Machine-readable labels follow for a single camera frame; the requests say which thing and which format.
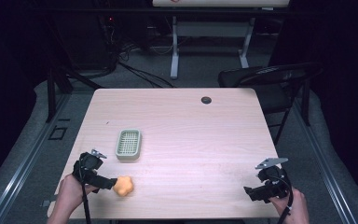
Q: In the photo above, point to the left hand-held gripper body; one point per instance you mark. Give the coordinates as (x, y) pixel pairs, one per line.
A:
(88, 163)

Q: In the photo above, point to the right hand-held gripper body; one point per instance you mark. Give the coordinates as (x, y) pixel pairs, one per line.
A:
(273, 179)

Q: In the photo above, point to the person's left hand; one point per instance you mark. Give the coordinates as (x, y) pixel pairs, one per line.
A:
(71, 193)

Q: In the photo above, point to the person's right hand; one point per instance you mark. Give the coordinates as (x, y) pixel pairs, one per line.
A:
(293, 207)

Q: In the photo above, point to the green soap dish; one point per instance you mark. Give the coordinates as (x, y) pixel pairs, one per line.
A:
(128, 144)

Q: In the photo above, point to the black metal stand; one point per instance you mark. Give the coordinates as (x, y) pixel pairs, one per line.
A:
(56, 84)

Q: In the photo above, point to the black folding chair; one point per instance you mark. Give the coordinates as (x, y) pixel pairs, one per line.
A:
(270, 79)

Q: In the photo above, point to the dark round table grommet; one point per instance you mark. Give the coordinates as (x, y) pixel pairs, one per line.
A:
(206, 100)

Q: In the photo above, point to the white-legged desk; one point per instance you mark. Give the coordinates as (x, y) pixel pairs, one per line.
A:
(211, 28)

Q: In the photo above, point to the metal floor rail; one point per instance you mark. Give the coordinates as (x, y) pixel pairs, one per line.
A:
(28, 161)
(323, 161)

